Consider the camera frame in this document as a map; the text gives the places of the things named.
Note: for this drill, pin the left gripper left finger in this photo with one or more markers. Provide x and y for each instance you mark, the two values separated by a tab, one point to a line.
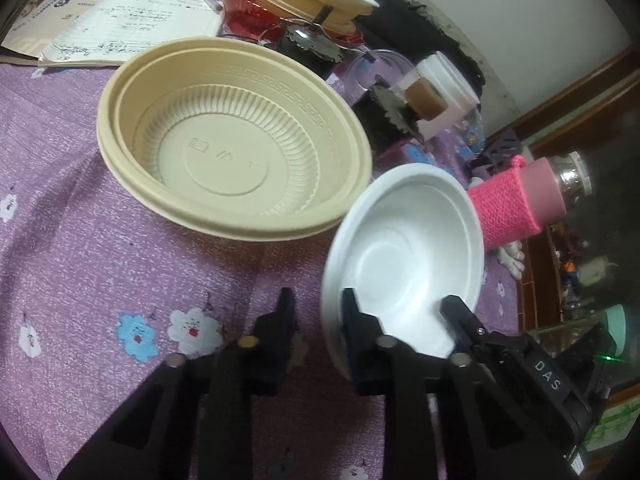
193	418

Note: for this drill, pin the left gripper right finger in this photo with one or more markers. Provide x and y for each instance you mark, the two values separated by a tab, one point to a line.
442	414

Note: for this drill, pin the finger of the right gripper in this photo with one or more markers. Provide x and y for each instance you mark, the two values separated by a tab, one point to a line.
470	324

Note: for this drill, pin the white foam bowl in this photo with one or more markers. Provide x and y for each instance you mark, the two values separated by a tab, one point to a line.
411	239

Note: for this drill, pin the beige plastic bowl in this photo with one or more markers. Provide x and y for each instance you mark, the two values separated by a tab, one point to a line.
232	139

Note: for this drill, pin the red plates under stack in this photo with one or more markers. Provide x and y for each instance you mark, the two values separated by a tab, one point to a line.
249	19

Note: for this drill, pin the white gloves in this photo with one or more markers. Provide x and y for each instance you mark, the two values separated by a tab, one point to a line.
512	257

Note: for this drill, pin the pink knit-sleeved bottle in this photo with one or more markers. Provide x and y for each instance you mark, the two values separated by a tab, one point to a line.
517	203

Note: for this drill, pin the white plastic jar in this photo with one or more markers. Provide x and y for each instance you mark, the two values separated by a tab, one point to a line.
460	97

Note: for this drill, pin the black stamp with cork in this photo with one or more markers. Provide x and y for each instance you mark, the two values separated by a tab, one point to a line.
420	101

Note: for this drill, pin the white paper document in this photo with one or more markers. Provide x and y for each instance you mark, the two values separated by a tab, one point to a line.
113	31

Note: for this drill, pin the brown envelope with papers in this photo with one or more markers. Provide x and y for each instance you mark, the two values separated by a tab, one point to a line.
28	36

